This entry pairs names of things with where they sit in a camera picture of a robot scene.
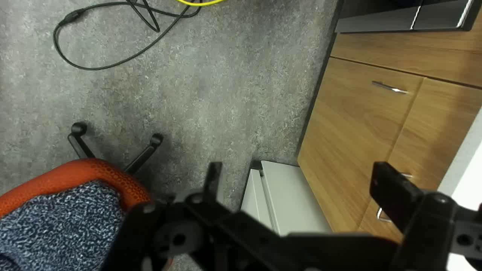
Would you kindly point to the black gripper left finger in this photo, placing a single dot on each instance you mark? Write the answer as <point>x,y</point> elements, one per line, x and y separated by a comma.
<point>213,181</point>

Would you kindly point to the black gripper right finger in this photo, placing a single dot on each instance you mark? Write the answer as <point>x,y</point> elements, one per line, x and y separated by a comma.
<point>396,196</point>

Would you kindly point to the wooden cabinet door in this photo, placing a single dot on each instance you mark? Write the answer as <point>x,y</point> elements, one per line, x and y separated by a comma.
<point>351,136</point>

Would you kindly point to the white speckled countertop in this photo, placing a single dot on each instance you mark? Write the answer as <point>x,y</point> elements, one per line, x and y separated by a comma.
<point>469,166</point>

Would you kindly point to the orange office chair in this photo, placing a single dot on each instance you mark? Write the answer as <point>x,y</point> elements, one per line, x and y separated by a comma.
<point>76,174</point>

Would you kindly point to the blue knit sweater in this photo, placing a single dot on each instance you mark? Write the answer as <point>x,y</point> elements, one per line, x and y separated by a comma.
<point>50,226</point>

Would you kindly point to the stainless steel appliance front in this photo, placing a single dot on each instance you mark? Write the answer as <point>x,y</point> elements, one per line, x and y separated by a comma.
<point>381,23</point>

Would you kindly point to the wooden base cabinet frame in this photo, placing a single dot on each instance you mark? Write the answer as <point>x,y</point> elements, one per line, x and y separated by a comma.
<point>412,50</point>

